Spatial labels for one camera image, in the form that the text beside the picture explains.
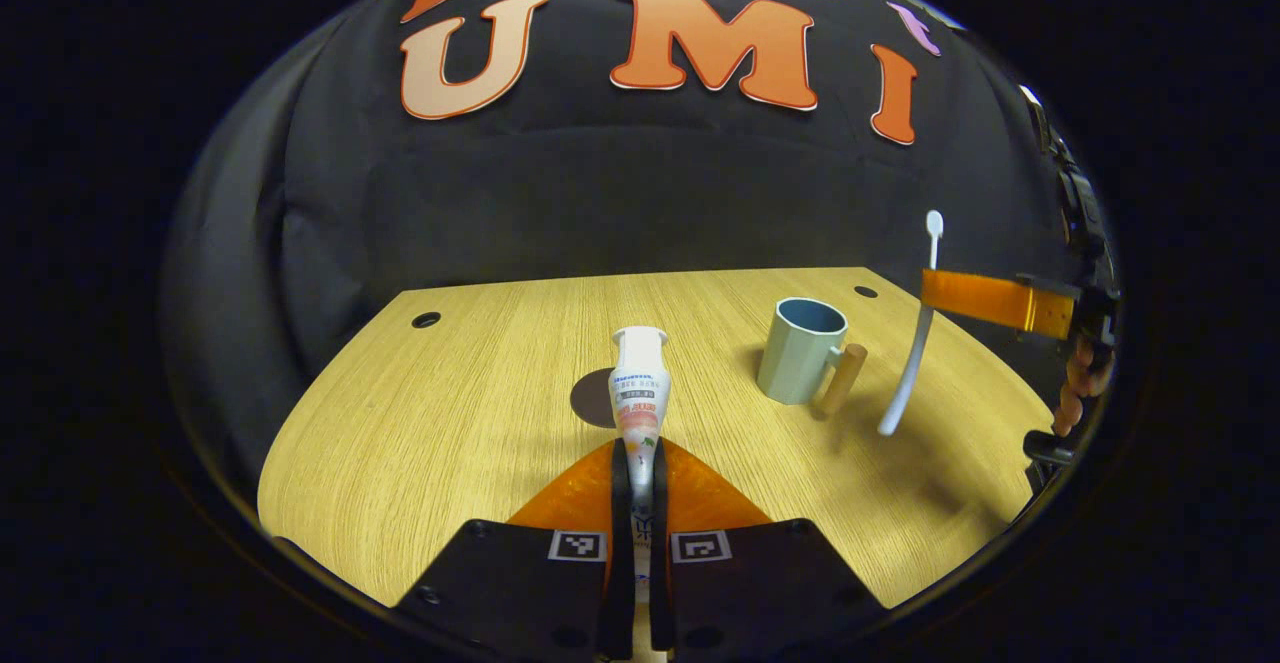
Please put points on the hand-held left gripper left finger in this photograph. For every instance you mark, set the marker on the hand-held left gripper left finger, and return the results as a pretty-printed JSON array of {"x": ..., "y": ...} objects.
[{"x": 620, "y": 543}]

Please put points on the white toothbrush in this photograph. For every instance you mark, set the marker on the white toothbrush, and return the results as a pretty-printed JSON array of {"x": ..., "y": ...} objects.
[{"x": 915, "y": 363}]

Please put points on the black backdrop cloth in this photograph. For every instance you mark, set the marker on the black backdrop cloth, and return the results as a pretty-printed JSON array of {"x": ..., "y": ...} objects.
[{"x": 600, "y": 193}]

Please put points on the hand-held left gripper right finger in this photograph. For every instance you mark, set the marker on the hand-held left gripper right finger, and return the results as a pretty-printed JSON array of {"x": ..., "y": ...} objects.
[{"x": 661, "y": 563}]

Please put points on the dark brown round coaster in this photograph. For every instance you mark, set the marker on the dark brown round coaster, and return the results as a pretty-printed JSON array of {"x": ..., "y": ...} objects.
[{"x": 592, "y": 401}]

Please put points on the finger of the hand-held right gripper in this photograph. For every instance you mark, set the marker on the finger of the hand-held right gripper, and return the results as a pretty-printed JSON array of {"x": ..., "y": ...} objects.
[{"x": 985, "y": 300}]

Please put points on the white toothpaste tube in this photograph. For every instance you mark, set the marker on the white toothpaste tube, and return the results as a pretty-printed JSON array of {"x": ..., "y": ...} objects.
[{"x": 639, "y": 393}]

